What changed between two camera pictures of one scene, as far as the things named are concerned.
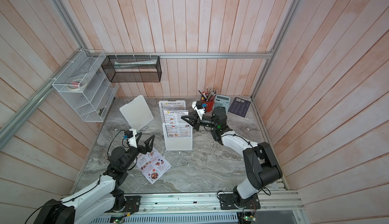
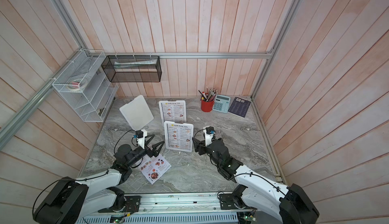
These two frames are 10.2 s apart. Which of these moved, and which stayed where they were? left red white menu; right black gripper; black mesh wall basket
Moved: right black gripper
Stayed: black mesh wall basket; left red white menu
